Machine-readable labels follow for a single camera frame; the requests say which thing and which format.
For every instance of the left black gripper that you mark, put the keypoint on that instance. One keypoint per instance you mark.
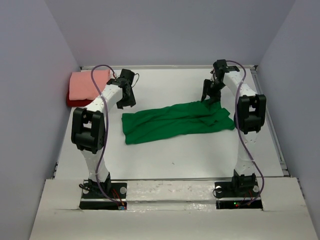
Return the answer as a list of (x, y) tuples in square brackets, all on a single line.
[(131, 102)]

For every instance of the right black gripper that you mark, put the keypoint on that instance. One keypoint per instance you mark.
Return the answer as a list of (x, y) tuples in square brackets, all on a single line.
[(206, 90)]

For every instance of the green t-shirt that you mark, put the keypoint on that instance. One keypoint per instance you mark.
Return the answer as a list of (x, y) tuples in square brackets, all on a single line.
[(197, 117)]

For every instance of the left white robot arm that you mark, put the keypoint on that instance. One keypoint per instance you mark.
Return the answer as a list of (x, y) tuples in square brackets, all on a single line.
[(90, 124)]

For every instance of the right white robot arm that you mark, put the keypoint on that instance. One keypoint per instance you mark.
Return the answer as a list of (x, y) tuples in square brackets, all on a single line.
[(249, 118)]

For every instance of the pink folded t-shirt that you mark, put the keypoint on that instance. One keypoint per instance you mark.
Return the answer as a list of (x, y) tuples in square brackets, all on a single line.
[(81, 86)]

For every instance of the dark red folded t-shirt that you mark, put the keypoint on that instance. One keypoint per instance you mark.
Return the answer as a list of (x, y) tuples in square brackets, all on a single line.
[(76, 103)]

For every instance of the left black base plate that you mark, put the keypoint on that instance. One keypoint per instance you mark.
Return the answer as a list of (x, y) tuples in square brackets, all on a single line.
[(93, 199)]

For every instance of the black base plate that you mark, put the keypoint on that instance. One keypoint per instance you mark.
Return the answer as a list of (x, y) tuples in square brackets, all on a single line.
[(228, 199), (93, 199)]

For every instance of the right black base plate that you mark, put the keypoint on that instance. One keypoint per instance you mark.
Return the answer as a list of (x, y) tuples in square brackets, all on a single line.
[(228, 199)]

